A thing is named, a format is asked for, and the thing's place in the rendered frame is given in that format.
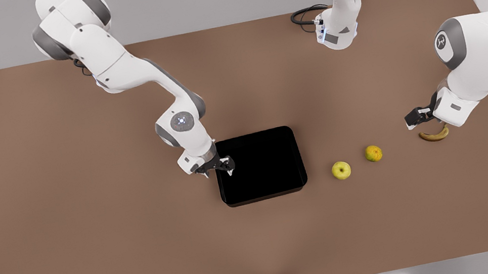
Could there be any ripe yellow-brown banana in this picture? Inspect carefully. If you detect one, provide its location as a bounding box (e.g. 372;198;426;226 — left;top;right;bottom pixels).
417;123;451;145

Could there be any black square tray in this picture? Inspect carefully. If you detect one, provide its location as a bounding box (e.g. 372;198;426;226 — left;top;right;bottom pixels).
210;123;311;210

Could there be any orange fruit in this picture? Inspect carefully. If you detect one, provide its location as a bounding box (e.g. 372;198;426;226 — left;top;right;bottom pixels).
363;143;385;164

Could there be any yellow-green apple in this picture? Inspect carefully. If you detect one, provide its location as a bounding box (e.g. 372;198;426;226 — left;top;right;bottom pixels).
330;160;353;182

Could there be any black cable loop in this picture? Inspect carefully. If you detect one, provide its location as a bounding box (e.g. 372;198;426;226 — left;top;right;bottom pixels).
289;2;334;37
72;56;94;80

